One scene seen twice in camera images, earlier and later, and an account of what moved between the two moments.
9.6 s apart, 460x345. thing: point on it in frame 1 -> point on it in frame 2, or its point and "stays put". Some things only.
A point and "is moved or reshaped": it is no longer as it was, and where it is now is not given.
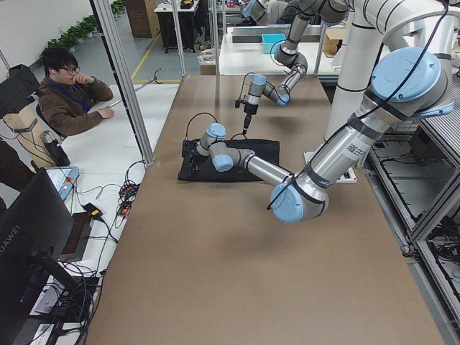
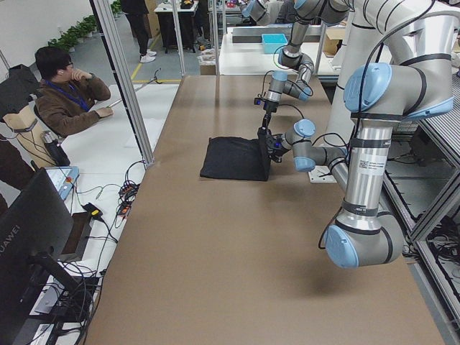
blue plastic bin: (269, 39) stays put
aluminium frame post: (103, 11) stays put
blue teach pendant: (65, 178) stays put
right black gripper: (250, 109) -> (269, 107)
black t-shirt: (193, 166) is moved or reshaped
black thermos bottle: (60, 154) stays put
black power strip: (127, 192) stays put
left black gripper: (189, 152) -> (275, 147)
